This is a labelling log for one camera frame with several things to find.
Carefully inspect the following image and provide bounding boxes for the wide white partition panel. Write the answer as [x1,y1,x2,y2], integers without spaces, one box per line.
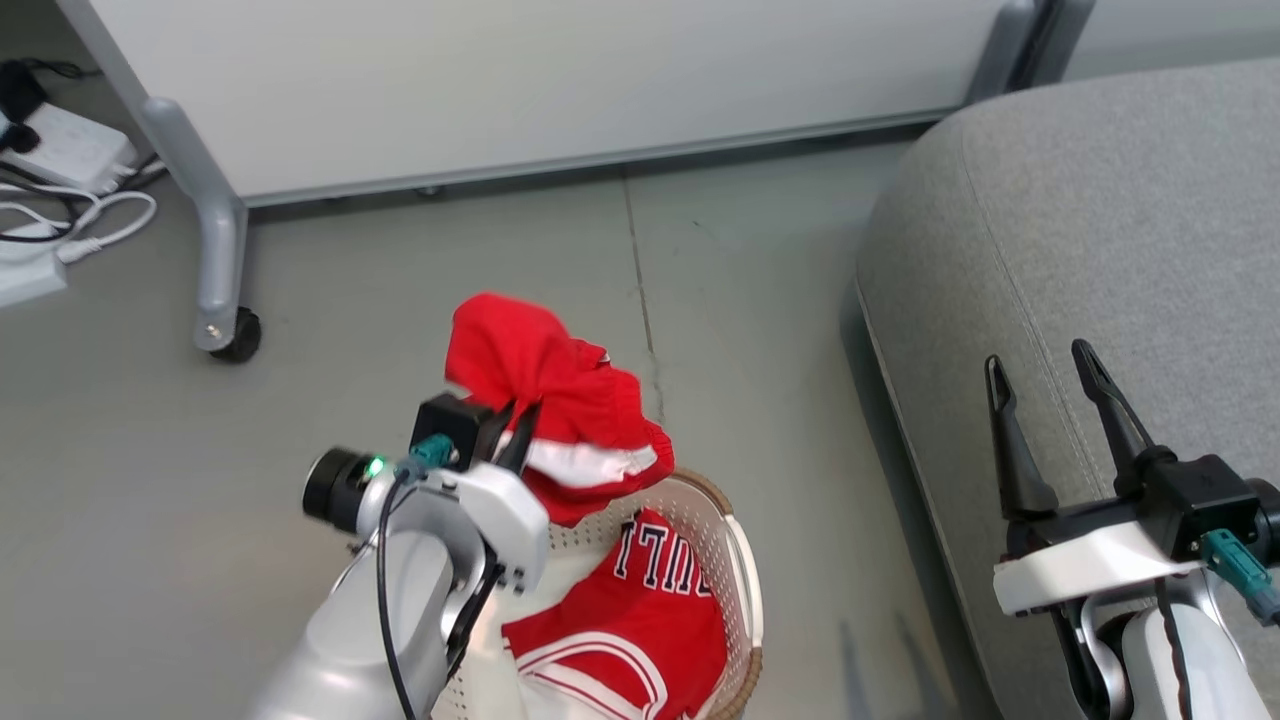
[55,0,1051,209]

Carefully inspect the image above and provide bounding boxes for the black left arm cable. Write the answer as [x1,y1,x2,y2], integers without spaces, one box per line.
[376,470,423,720]

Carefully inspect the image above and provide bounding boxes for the teal left cable connector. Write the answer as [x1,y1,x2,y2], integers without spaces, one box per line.
[396,434,458,483]

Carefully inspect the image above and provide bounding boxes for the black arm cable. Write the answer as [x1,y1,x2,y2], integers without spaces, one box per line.
[1153,578,1197,720]
[376,470,423,720]

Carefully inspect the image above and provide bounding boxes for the narrow white partition panel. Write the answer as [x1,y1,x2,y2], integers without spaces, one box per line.
[1060,0,1280,83]

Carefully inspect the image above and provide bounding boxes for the grey fabric sofa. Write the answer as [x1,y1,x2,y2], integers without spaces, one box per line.
[855,58,1280,720]

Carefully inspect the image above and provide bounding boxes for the white power strip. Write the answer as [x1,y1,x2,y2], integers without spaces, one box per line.
[8,103,138,193]

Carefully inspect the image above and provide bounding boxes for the white perforated laundry basket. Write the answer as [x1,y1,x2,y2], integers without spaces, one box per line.
[430,468,766,720]

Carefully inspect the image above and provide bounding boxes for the black floor cable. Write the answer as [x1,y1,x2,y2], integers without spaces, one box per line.
[0,160,169,246]

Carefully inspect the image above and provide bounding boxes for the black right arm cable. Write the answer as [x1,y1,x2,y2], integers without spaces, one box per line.
[1153,578,1197,720]

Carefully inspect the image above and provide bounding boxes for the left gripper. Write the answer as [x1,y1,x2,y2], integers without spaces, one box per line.
[400,401,551,594]

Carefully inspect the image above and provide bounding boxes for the white flat power box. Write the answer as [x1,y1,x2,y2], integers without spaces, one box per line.
[0,250,69,308]

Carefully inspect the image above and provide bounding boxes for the teal cable connector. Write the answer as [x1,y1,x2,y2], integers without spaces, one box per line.
[396,434,458,483]
[1199,529,1280,628]

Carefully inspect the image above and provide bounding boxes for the red shorts with white trim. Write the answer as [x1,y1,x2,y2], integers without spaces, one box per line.
[443,292,677,529]

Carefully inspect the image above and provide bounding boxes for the red white printed jersey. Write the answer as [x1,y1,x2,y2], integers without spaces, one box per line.
[470,508,731,720]

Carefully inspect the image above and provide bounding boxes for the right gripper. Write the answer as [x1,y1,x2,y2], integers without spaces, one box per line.
[985,339,1202,617]

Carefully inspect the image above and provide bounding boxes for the teal right cable connector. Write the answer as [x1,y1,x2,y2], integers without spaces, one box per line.
[1199,529,1280,628]

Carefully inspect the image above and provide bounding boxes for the grey partition leg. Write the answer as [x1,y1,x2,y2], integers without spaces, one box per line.
[140,97,249,353]

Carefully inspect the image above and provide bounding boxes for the white power cable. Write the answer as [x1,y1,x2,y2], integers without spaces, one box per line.
[0,185,159,264]

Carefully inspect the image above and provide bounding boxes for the black caster wheel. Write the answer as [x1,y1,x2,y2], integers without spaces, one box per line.
[210,307,263,363]

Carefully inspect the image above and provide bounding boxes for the black plug adapter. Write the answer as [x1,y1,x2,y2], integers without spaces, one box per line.
[0,60,47,153]

